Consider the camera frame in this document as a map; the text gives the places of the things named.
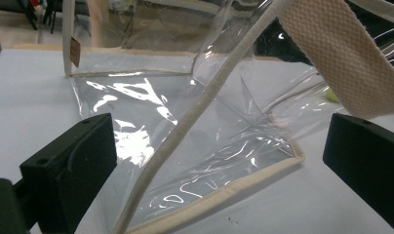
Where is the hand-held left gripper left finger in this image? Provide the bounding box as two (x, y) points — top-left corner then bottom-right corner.
(19, 112), (118, 234)

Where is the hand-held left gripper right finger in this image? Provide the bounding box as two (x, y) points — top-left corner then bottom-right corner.
(322, 112), (394, 234)

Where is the clear plastic bag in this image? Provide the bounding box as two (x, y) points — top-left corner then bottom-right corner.
(61, 0), (394, 234)

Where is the yellow-green ball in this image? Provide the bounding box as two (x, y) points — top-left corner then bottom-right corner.
(324, 87), (341, 104)

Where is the dark chair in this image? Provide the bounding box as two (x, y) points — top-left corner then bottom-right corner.
(0, 0), (64, 35)

